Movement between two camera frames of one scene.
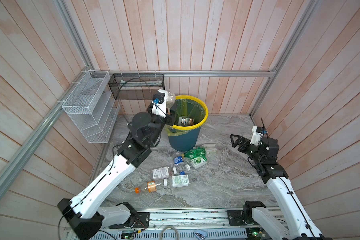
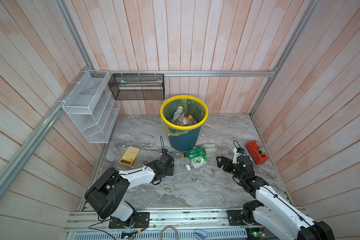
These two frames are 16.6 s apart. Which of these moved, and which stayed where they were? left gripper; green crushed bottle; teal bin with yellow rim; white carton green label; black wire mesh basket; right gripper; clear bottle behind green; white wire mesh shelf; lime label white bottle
Moved: right gripper; white carton green label; left gripper
Stayed: green crushed bottle; white wire mesh shelf; clear bottle behind green; lime label white bottle; black wire mesh basket; teal bin with yellow rim
